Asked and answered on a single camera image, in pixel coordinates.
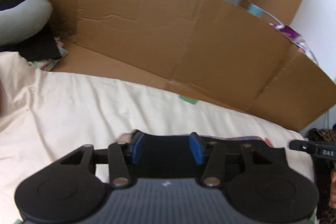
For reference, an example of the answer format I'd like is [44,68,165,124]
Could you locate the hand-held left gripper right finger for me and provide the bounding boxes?
[189,132,275,187]

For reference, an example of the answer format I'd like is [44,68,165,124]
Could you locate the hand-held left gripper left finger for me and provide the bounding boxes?
[60,132,145,187]

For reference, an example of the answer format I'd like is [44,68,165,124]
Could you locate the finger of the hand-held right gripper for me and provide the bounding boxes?
[289,139,316,155]

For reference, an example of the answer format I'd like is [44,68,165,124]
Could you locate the black drawstring shorts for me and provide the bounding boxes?
[125,132,288,180]

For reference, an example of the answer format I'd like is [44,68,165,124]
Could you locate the leopard print garment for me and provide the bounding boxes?
[305,128,336,224]

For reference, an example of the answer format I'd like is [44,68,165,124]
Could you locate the cream bear printed blanket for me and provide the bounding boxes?
[0,52,316,224]

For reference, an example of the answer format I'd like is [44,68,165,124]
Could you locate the long folded cardboard sheet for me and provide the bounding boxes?
[24,0,336,133]

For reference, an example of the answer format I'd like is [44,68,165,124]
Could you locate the dark cloth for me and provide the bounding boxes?
[18,37,68,62]

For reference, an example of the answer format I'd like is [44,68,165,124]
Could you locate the grey neck pillow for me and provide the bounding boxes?
[0,0,53,46]

